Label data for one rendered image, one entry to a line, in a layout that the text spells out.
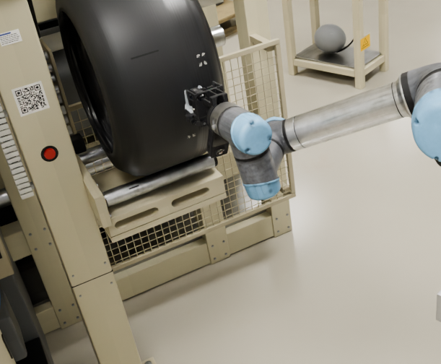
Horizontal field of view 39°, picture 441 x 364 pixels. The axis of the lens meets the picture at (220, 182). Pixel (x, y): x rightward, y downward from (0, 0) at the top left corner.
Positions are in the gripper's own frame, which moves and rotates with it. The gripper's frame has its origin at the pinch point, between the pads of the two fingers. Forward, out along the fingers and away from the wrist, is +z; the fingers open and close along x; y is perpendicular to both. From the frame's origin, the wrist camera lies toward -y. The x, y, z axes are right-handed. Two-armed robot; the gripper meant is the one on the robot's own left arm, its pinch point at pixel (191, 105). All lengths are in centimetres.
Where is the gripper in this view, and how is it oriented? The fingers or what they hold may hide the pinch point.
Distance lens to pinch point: 154.0
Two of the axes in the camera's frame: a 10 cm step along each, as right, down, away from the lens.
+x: -8.9, 3.4, -3.0
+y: -1.9, -8.8, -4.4
